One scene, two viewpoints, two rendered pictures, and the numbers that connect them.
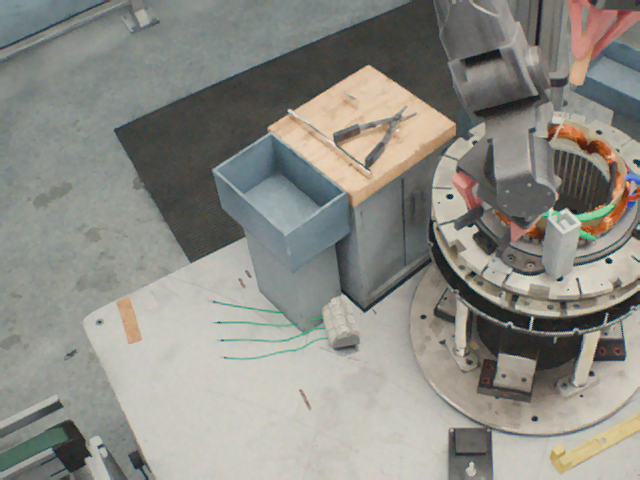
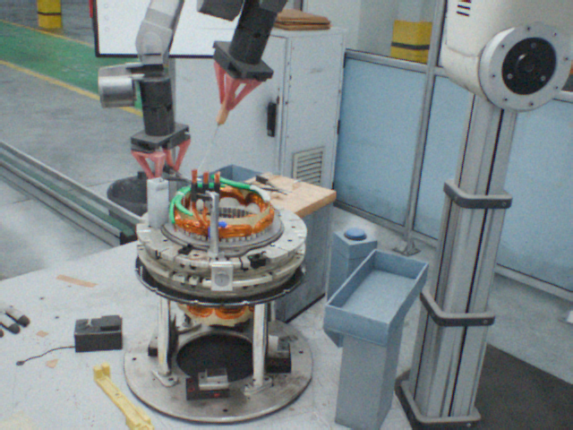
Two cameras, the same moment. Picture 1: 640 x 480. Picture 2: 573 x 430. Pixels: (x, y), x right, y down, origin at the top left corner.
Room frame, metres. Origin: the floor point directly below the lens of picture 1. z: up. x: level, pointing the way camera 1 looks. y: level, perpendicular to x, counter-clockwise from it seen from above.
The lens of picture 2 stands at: (0.38, -1.39, 1.59)
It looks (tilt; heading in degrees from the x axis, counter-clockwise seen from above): 22 degrees down; 66
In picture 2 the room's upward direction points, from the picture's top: 4 degrees clockwise
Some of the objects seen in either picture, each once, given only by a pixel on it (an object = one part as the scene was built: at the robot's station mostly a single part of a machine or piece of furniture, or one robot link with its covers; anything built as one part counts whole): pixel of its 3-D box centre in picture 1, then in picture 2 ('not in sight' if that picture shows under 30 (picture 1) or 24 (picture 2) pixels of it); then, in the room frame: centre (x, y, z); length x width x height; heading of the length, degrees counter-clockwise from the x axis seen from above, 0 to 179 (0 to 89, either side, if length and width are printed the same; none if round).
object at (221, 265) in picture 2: not in sight; (222, 274); (0.68, -0.47, 1.07); 0.04 x 0.02 x 0.05; 162
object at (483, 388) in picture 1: (506, 380); (163, 341); (0.63, -0.25, 0.81); 0.08 x 0.05 x 0.02; 66
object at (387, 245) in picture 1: (367, 196); (275, 251); (0.94, -0.09, 0.91); 0.19 x 0.19 x 0.26; 33
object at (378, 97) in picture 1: (361, 131); (278, 195); (0.94, -0.09, 1.05); 0.20 x 0.19 x 0.02; 123
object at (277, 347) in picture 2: not in sight; (277, 339); (0.84, -0.36, 0.85); 0.06 x 0.04 x 0.05; 70
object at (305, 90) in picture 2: not in sight; (252, 122); (1.74, 2.24, 0.60); 1.02 x 0.55 x 1.20; 112
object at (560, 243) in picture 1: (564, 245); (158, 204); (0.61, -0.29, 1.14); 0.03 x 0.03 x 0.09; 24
